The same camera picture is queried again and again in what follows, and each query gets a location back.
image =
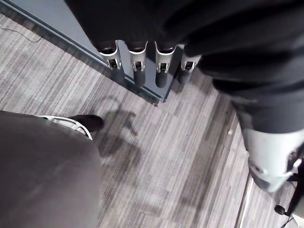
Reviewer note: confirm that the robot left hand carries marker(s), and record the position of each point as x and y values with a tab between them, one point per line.
213	28

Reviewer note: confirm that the grey shelf base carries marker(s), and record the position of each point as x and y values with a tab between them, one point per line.
52	21

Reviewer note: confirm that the robot dark left foot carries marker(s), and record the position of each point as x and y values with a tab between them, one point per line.
91	122

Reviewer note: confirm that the black wheeled stand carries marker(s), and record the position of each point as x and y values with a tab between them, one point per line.
295	199

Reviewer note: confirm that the robot left leg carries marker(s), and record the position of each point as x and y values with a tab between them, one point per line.
42	171

